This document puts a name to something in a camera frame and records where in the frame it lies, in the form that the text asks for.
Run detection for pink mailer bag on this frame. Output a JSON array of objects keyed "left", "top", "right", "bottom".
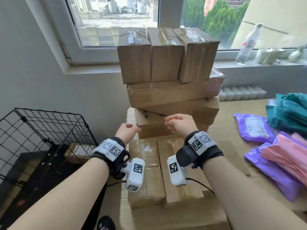
[{"left": 261, "top": 133, "right": 307, "bottom": 187}]

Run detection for person's left forearm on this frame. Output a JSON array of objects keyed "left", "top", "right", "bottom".
[{"left": 7, "top": 157, "right": 110, "bottom": 230}]

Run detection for white radiator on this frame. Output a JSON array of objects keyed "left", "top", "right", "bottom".
[{"left": 218, "top": 86, "right": 267, "bottom": 102}]

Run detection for wooden table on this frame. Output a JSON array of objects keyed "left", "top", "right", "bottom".
[{"left": 124, "top": 99, "right": 307, "bottom": 230}]

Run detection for small labelled box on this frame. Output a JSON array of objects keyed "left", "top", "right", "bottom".
[{"left": 64, "top": 143, "right": 97, "bottom": 165}]

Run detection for black wire cart basket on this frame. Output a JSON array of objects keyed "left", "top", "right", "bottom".
[{"left": 0, "top": 107, "right": 107, "bottom": 230}]

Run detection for white wrist camera with markers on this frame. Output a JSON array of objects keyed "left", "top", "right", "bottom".
[
  {"left": 167, "top": 155, "right": 189, "bottom": 187},
  {"left": 121, "top": 157, "right": 146, "bottom": 192}
]

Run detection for person's left hand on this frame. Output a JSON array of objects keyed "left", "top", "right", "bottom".
[{"left": 114, "top": 123, "right": 142, "bottom": 145}]

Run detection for clear plastic bottle red label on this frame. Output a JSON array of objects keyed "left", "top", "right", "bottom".
[{"left": 236, "top": 23, "right": 263, "bottom": 65}]

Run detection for black wrist strap white markers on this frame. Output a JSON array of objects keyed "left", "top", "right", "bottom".
[
  {"left": 176, "top": 130, "right": 224, "bottom": 170},
  {"left": 91, "top": 137, "right": 131, "bottom": 180}
]

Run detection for person's black shoe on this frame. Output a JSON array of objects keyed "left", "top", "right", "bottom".
[{"left": 97, "top": 215, "right": 116, "bottom": 230}]

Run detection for person's right hand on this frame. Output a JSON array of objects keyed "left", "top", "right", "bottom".
[{"left": 164, "top": 113, "right": 198, "bottom": 139}]

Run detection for small white vase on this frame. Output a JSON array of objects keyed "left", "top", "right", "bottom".
[{"left": 287, "top": 46, "right": 304, "bottom": 63}]

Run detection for person's right forearm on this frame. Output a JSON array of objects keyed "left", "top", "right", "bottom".
[{"left": 202, "top": 155, "right": 307, "bottom": 230}]

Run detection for large taped box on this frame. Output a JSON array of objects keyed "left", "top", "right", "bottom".
[{"left": 117, "top": 27, "right": 250, "bottom": 230}]

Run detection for beige window cover sheet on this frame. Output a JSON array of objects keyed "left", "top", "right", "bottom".
[{"left": 231, "top": 0, "right": 307, "bottom": 50}]

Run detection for thin black camera cable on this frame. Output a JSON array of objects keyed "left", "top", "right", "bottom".
[
  {"left": 186, "top": 177, "right": 216, "bottom": 196},
  {"left": 106, "top": 180, "right": 128, "bottom": 188}
]

